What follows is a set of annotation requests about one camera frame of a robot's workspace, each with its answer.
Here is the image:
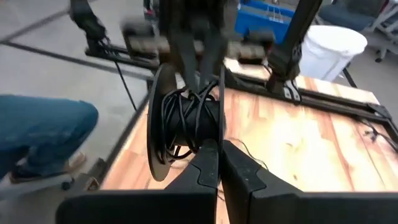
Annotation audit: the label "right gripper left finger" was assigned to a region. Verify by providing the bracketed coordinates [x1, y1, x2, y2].
[55, 137, 220, 224]

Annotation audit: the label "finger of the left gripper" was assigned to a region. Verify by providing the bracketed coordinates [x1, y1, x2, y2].
[198, 34, 229, 90]
[169, 34, 200, 93]

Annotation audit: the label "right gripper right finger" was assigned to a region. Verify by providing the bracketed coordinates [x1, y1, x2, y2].
[219, 140, 398, 224]

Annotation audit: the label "black cord spool white labels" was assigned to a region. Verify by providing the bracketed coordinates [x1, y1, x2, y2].
[146, 63, 227, 183]

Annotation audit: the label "blue plastic bin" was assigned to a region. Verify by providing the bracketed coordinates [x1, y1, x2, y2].
[234, 0, 296, 44]

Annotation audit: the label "silver mounting plate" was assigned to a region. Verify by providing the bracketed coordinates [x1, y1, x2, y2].
[282, 79, 302, 103]

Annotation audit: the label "person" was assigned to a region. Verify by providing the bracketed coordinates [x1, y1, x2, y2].
[0, 95, 100, 184]

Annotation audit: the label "small black cable bundle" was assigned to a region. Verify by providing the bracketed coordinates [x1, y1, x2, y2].
[357, 119, 398, 150]

